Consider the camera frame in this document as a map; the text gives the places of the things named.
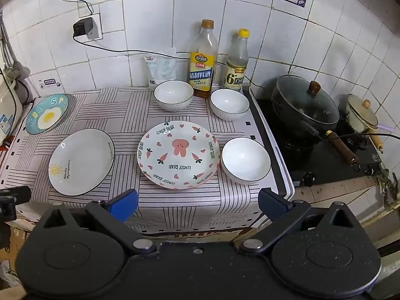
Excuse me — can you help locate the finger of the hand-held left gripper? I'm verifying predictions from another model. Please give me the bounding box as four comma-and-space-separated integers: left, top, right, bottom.
0, 185, 31, 223

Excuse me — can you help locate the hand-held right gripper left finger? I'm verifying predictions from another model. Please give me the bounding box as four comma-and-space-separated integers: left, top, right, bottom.
36, 189, 158, 256

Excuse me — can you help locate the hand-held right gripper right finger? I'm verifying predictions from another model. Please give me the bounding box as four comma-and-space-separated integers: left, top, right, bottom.
239, 187, 365, 256

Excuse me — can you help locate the white ribbed bowl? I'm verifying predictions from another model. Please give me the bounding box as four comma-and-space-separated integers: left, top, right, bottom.
153, 80, 195, 113
220, 137, 271, 185
209, 88, 251, 122

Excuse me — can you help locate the white plate with sun print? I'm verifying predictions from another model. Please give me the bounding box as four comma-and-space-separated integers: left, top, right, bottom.
48, 128, 116, 197

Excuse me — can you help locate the pink rabbit print plate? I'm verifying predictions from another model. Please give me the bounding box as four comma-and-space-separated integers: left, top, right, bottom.
136, 120, 221, 190

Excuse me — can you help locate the blue fried egg plate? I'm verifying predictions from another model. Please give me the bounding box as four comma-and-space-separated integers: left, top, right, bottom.
25, 94, 70, 135

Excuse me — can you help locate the black gas stove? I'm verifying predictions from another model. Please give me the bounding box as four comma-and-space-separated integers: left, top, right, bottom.
249, 84, 386, 189

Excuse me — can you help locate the white rice cooker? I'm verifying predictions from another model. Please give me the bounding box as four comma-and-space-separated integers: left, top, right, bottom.
0, 77, 23, 145

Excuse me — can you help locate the striped pink table cover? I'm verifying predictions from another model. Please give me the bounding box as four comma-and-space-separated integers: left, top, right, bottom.
0, 86, 296, 236

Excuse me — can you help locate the black pot with glass lid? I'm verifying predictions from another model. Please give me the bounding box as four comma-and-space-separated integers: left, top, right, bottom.
270, 74, 361, 172

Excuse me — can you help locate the rusty gas valve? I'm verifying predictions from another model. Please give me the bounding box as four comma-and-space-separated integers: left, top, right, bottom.
374, 168, 400, 211

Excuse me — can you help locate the cream enamel milk pot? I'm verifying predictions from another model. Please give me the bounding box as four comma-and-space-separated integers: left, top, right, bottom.
344, 93, 384, 154

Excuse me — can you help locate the clear vinegar bottle yellow cap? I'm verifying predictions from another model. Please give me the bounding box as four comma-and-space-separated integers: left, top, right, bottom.
223, 28, 250, 92

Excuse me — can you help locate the white plastic seasoning bag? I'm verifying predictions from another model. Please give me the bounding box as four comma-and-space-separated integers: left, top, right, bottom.
154, 46, 178, 84

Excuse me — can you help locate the yellow label cooking wine bottle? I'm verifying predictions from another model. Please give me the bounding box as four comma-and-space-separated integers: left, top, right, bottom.
189, 19, 219, 98

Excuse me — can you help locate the black power adapter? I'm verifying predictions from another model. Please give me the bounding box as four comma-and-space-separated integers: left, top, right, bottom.
72, 17, 95, 40

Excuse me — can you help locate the black power cable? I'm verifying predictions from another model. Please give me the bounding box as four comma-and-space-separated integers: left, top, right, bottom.
36, 0, 266, 91

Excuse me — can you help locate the white wall socket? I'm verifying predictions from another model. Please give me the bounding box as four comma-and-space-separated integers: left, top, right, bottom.
77, 12, 103, 41

